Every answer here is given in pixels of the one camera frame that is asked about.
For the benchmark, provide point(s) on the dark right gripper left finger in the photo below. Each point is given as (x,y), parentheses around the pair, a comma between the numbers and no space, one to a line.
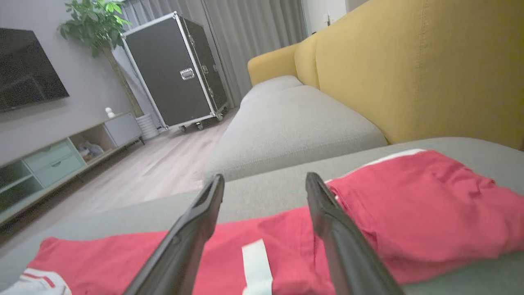
(184,246)

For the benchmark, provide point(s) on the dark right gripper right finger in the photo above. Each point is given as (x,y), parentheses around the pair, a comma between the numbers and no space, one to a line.
(348,254)

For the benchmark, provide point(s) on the red Bulls 23 jersey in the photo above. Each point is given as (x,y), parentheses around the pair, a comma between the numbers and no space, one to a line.
(102,262)

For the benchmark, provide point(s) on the red shorts with white trim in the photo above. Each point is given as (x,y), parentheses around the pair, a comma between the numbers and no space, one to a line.
(430,205)

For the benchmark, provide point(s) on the large grey sofa seat cushion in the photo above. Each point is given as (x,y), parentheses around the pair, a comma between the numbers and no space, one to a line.
(262,192)

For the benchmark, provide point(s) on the white ribbed plant pot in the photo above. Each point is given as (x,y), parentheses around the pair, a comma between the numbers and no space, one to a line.
(147,127)

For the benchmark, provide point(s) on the white items in cabinet shelf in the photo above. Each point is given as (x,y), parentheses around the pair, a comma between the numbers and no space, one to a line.
(91,150)

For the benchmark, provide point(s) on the grey sofa back cushion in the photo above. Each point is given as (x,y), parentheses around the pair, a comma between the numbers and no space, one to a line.
(294,127)

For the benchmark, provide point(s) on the small white figurine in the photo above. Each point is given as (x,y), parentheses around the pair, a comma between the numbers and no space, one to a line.
(109,113)

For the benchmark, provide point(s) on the long low TV cabinet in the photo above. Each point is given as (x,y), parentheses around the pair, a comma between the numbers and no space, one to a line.
(53,164)

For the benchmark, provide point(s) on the black flight case silver edges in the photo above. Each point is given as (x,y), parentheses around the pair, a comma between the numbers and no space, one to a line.
(168,69)

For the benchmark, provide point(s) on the small grey sofa seat cushion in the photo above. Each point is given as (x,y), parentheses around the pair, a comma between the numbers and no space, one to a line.
(272,84)

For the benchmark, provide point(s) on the yellow sofa end backrest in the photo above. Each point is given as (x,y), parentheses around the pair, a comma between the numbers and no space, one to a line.
(272,63)

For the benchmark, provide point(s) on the black flat screen television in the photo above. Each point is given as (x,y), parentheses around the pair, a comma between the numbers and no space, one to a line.
(24,69)

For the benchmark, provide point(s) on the green leafy indoor plant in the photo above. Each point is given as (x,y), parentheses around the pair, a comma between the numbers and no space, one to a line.
(94,20)

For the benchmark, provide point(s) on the white wall switch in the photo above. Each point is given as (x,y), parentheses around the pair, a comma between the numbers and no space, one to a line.
(327,19)

